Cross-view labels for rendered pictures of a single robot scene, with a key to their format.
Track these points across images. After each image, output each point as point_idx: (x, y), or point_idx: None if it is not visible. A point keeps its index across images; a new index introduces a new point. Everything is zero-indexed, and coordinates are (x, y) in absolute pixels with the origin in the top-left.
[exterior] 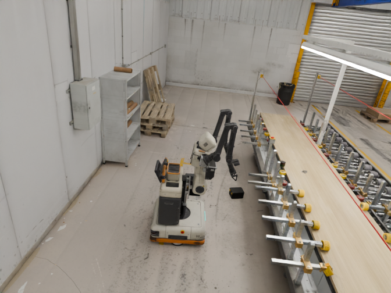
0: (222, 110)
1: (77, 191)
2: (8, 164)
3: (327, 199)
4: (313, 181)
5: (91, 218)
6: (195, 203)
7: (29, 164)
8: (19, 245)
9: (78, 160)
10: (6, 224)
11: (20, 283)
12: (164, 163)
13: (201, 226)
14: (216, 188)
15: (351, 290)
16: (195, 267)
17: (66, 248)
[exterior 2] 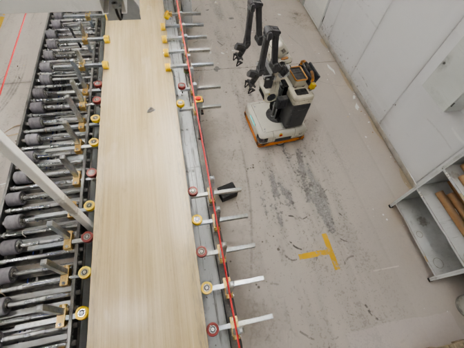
0: (277, 28)
1: (386, 135)
2: (392, 12)
3: (139, 72)
4: (145, 94)
5: (346, 119)
6: (267, 128)
7: (395, 36)
8: (355, 67)
9: (412, 121)
10: (364, 43)
11: (336, 72)
12: (306, 63)
13: (251, 105)
14: (256, 202)
15: (155, 12)
16: (244, 101)
17: (336, 94)
